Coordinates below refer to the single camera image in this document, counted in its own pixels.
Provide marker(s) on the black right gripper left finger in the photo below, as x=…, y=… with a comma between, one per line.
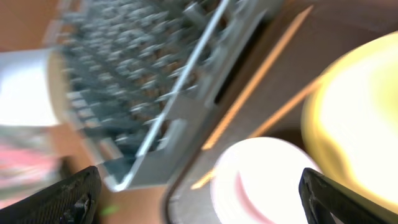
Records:
x=71, y=200

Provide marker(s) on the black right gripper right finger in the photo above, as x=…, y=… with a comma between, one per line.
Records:
x=324, y=199

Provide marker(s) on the pink bowl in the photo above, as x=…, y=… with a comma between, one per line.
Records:
x=257, y=181

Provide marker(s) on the yellow plate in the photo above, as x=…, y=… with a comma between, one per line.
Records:
x=349, y=121

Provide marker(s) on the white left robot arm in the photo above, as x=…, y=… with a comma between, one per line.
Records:
x=33, y=88

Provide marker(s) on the dark brown serving tray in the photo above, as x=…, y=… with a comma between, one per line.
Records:
x=333, y=28

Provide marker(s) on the right wooden chopstick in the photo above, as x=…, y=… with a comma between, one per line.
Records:
x=267, y=124

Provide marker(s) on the wooden chopstick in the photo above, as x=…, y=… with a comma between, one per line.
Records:
x=256, y=78
x=267, y=124

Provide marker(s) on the grey plastic dish rack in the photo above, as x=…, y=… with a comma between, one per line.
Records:
x=144, y=76

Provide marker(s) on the left wooden chopstick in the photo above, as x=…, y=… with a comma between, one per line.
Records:
x=256, y=78

